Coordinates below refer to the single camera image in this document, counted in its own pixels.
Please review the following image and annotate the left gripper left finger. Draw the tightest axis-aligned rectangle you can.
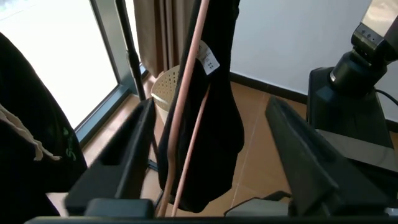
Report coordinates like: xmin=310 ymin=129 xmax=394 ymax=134
xmin=64 ymin=98 xmax=157 ymax=218

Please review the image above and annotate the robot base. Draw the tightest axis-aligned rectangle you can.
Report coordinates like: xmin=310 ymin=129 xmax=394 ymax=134
xmin=223 ymin=67 xmax=398 ymax=218

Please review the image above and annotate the black garment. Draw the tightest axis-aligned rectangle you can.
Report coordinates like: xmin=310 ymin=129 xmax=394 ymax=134
xmin=156 ymin=0 xmax=246 ymax=214
xmin=0 ymin=30 xmax=88 ymax=224

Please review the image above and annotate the white laundry basket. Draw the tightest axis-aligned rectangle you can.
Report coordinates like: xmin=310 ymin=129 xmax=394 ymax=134
xmin=150 ymin=64 xmax=182 ymax=125

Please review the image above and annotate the black cable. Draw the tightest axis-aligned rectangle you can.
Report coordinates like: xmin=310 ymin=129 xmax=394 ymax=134
xmin=374 ymin=88 xmax=398 ymax=107

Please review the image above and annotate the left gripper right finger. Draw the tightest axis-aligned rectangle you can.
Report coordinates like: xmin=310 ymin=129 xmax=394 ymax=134
xmin=265 ymin=95 xmax=391 ymax=218

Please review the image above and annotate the brown curtain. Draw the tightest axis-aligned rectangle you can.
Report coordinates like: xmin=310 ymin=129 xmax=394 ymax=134
xmin=132 ymin=0 xmax=196 ymax=78

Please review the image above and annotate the pink clothes hanger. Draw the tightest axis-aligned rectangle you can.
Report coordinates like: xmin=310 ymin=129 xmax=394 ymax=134
xmin=156 ymin=0 xmax=211 ymax=218

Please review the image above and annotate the black clothes rack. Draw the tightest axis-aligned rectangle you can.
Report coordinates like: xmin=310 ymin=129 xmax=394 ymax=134
xmin=114 ymin=0 xmax=165 ymax=212

